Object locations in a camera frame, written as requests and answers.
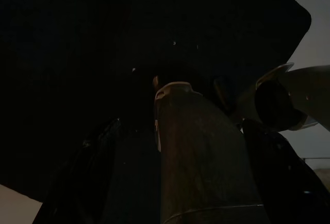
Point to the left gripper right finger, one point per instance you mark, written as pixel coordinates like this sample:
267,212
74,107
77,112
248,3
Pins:
283,182

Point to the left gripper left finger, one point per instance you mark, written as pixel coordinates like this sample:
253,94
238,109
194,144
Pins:
77,182

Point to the purple drink can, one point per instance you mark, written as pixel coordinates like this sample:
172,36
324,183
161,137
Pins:
201,157

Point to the black kitchen floor mat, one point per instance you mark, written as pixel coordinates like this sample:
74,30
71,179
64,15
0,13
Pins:
103,28

